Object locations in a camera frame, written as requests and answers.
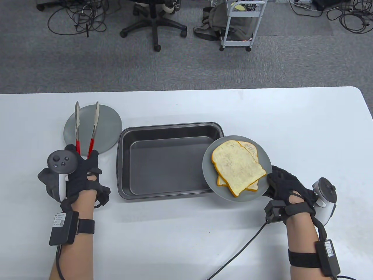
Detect toast slice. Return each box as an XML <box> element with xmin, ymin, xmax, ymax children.
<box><xmin>216</xmin><ymin>141</ymin><xmax>259</xmax><ymax>192</ymax></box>
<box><xmin>212</xmin><ymin>140</ymin><xmax>267</xmax><ymax>197</ymax></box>

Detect black left wrist sensor box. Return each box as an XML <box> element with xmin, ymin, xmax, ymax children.
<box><xmin>49</xmin><ymin>211</ymin><xmax>80</xmax><ymax>246</ymax></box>

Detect black right wrist sensor box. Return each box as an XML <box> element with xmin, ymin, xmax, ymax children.
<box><xmin>315</xmin><ymin>239</ymin><xmax>341</xmax><ymax>277</ymax></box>

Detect person's left hand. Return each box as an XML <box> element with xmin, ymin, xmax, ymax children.
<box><xmin>37</xmin><ymin>144</ymin><xmax>111</xmax><ymax>209</ymax></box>

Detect black cable tangle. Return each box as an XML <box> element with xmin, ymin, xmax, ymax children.
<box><xmin>287</xmin><ymin>0</ymin><xmax>373</xmax><ymax>34</ymax></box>
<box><xmin>47</xmin><ymin>0</ymin><xmax>110</xmax><ymax>38</ymax></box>

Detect dark metal baking tray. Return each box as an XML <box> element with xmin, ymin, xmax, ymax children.
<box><xmin>117</xmin><ymin>122</ymin><xmax>225</xmax><ymax>200</ymax></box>

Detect hand tracking controller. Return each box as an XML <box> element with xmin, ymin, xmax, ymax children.
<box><xmin>47</xmin><ymin>150</ymin><xmax>79</xmax><ymax>203</ymax></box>
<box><xmin>312</xmin><ymin>177</ymin><xmax>338</xmax><ymax>226</ymax></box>

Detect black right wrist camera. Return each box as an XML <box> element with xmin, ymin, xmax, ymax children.
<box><xmin>264</xmin><ymin>200</ymin><xmax>287</xmax><ymax>224</ymax></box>

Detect right hand tracking controller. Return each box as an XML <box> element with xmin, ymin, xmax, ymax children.
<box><xmin>312</xmin><ymin>177</ymin><xmax>338</xmax><ymax>226</ymax></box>

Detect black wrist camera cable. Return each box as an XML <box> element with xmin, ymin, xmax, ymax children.
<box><xmin>206</xmin><ymin>222</ymin><xmax>267</xmax><ymax>280</ymax></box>

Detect black wheeled furniture base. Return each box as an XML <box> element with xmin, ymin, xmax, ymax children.
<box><xmin>36</xmin><ymin>0</ymin><xmax>62</xmax><ymax>12</ymax></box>

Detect black wrist sensor box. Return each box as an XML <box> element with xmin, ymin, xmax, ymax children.
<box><xmin>315</xmin><ymin>239</ymin><xmax>341</xmax><ymax>277</ymax></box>
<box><xmin>49</xmin><ymin>211</ymin><xmax>80</xmax><ymax>246</ymax></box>

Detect grey backpack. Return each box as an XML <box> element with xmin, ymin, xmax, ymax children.
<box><xmin>193</xmin><ymin>4</ymin><xmax>254</xmax><ymax>42</ymax></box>

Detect black office chair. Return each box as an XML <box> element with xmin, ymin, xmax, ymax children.
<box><xmin>119</xmin><ymin>0</ymin><xmax>188</xmax><ymax>52</ymax></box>

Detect person's left forearm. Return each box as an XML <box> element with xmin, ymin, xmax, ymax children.
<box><xmin>49</xmin><ymin>190</ymin><xmax>96</xmax><ymax>280</ymax></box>

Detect black equipment box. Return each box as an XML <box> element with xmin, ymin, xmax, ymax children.
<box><xmin>312</xmin><ymin>0</ymin><xmax>335</xmax><ymax>11</ymax></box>

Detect white utility cart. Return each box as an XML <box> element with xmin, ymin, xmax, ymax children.
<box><xmin>219</xmin><ymin>0</ymin><xmax>268</xmax><ymax>52</ymax></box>

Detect person's right forearm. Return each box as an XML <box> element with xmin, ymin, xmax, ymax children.
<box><xmin>286</xmin><ymin>214</ymin><xmax>325</xmax><ymax>280</ymax></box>

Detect person's right hand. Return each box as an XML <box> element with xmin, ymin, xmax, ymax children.
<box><xmin>267</xmin><ymin>165</ymin><xmax>318</xmax><ymax>216</ymax></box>

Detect grey round plate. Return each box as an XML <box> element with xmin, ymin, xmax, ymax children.
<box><xmin>63</xmin><ymin>104</ymin><xmax>123</xmax><ymax>157</ymax></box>
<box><xmin>202</xmin><ymin>135</ymin><xmax>272</xmax><ymax>202</ymax></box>

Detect red-handled kitchen tongs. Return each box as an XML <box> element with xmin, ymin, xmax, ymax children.
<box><xmin>74</xmin><ymin>101</ymin><xmax>100</xmax><ymax>160</ymax></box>

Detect left hand tracking controller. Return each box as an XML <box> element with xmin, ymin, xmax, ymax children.
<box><xmin>47</xmin><ymin>150</ymin><xmax>79</xmax><ymax>203</ymax></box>

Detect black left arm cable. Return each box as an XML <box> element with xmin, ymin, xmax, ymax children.
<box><xmin>55</xmin><ymin>245</ymin><xmax>66</xmax><ymax>280</ymax></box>

